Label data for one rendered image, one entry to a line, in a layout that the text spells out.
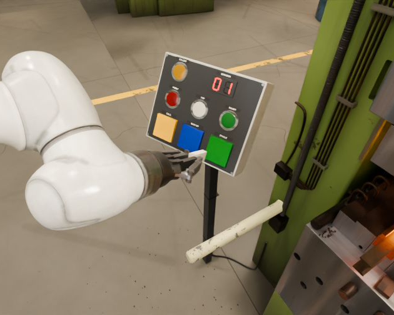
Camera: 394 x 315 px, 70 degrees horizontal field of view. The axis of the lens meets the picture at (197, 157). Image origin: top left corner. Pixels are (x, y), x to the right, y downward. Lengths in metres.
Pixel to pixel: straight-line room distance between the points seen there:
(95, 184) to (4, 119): 0.15
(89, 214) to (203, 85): 0.56
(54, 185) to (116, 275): 1.41
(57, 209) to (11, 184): 2.08
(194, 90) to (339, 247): 0.58
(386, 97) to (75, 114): 0.54
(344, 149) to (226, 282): 1.06
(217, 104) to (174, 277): 1.13
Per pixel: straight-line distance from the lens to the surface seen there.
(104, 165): 0.42
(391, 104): 0.63
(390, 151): 0.66
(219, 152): 0.82
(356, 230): 0.81
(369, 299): 0.83
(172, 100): 0.90
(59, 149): 0.44
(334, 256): 0.82
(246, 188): 2.07
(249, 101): 0.79
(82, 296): 1.78
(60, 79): 0.49
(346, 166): 0.93
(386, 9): 0.75
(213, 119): 0.83
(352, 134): 0.88
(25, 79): 0.48
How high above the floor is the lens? 1.57
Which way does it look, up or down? 44 degrees down
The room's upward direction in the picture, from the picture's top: straight up
